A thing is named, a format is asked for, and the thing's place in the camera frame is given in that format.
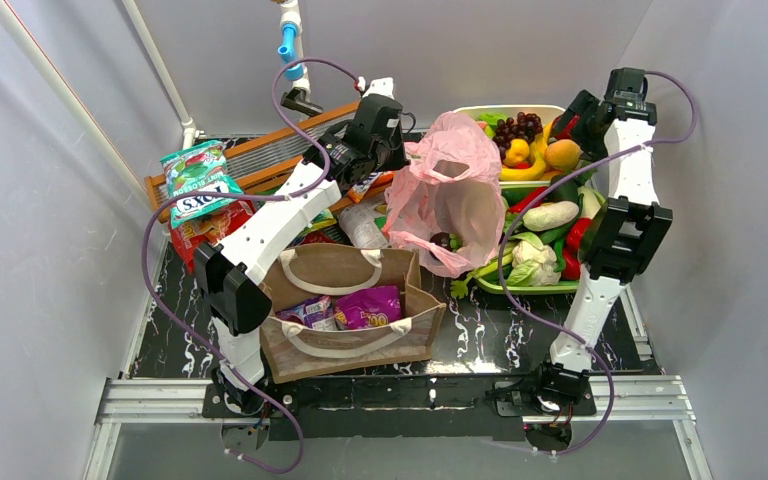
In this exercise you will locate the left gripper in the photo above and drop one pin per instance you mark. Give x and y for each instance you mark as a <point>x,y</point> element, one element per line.
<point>392,162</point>

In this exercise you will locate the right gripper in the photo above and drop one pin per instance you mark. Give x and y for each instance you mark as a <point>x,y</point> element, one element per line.
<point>573,115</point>

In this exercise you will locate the pink plastic grocery bag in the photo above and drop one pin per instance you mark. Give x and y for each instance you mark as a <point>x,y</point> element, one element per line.
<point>449,184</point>

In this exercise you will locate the purple grape candy bag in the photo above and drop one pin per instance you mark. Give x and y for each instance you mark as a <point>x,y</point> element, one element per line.
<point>369,308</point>

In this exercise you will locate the purple Fox's berries candy bag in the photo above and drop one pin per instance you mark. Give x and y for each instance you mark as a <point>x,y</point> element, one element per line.
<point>316,313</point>

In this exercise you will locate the brown burlap tote bag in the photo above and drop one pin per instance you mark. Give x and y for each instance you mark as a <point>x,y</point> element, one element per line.
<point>294,352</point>

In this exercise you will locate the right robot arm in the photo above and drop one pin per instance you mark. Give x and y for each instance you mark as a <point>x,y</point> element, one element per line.
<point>622,238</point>

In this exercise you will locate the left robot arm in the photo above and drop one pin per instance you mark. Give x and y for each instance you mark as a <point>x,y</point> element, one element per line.
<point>229,274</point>

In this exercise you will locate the orange peach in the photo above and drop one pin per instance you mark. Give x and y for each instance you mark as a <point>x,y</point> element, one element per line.
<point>563,155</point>

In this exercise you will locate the white fruit tray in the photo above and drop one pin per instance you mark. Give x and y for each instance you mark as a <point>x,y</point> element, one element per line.
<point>521,154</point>

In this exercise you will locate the orange Fox's fruits candy bag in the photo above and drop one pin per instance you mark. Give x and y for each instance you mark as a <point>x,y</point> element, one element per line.
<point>357,193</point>

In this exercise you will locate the dark grape bunch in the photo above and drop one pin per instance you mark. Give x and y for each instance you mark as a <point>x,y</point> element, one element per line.
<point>503,131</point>

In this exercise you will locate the yellow banana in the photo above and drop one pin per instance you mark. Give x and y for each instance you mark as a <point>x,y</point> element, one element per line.
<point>532,173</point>

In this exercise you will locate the green Chuba snack bag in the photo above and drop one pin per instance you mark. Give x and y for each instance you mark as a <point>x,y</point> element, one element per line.
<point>363,224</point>

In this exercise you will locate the wooden rack with glass shelves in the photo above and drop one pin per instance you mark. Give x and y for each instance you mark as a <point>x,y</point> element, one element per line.
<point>265,162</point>

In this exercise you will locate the white radish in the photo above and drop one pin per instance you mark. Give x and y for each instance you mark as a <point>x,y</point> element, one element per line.
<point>546,217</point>

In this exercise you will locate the red chili pepper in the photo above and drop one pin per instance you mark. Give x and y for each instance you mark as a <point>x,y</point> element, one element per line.
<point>525,201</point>

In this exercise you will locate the white pipe with blue valve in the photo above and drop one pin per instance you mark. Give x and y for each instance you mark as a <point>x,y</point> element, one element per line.
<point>297,97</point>

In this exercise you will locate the dark plum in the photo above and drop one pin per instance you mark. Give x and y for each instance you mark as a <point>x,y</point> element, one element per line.
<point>443,240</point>

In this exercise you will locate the red bell pepper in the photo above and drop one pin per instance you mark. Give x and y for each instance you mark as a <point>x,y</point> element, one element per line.
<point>571,248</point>

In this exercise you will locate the white cauliflower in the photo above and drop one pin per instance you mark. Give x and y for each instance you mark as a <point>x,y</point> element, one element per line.
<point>533,267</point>

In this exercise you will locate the green Fox's mint candy bag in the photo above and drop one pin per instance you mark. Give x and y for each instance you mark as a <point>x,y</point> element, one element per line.
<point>201,168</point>

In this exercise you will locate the green vegetable tray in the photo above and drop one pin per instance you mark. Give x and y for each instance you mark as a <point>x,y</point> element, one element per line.
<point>490,275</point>

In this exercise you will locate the red snack bag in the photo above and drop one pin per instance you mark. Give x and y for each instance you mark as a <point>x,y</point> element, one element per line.
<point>210,228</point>

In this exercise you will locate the aluminium frame rail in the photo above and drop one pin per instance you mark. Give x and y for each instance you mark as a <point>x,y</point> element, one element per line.
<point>181,401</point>

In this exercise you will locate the white wall conduit pipe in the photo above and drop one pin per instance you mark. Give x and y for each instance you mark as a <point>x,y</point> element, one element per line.
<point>101,63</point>

